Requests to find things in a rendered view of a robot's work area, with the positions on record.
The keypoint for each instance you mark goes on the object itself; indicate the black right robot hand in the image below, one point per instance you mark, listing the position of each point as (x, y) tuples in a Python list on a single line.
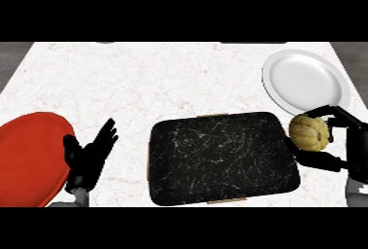
[(357, 146)]

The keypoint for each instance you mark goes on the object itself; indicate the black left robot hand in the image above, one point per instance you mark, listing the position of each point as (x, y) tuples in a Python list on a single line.
[(89, 159)]

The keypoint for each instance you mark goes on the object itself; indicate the pale yellow squash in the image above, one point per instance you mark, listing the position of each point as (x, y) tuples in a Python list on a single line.
[(310, 132)]

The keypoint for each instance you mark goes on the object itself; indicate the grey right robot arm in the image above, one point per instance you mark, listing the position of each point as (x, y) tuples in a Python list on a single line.
[(357, 194)]

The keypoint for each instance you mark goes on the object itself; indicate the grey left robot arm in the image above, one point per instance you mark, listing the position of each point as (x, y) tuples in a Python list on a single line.
[(78, 198)]

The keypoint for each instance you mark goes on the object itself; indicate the white plate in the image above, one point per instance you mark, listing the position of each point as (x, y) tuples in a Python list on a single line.
[(305, 81)]

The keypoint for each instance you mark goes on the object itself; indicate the black marble tray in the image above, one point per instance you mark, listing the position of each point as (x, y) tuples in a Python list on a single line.
[(221, 159)]

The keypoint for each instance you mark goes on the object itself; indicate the red oval placemat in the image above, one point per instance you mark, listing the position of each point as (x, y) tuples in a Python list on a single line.
[(30, 159)]

